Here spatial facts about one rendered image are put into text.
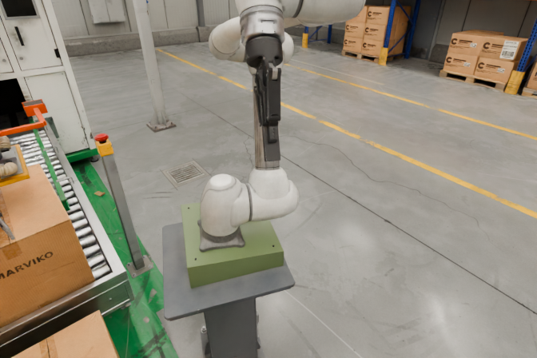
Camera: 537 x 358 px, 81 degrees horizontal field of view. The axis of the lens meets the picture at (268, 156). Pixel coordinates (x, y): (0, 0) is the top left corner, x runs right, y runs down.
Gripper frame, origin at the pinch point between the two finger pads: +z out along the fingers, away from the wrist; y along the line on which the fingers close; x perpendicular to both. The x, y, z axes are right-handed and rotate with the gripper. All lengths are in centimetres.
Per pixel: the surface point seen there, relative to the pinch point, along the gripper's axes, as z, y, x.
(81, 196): 11, -163, -80
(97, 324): 62, -89, -55
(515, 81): -126, -339, 552
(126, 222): 29, -160, -53
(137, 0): -204, -307, -56
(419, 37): -314, -573, 578
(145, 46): -162, -335, -51
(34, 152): -28, -238, -133
